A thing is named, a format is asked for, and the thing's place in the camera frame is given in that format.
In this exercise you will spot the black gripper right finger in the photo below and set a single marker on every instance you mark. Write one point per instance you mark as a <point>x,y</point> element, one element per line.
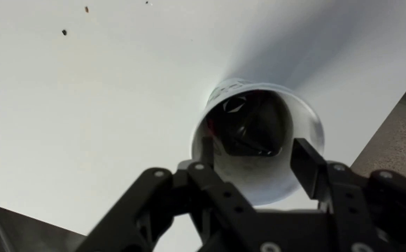
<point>351,204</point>

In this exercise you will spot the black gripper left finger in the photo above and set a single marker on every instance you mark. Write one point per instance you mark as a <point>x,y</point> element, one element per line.
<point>165,204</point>

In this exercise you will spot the small black object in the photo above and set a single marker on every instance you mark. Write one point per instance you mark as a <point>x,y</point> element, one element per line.
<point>253,126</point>

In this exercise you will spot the white printed paper coffee cup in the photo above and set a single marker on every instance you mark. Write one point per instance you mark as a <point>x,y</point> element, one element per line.
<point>259,183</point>

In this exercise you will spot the small dark crumb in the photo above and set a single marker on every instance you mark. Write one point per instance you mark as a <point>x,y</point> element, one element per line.
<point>64,32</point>
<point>87,8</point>

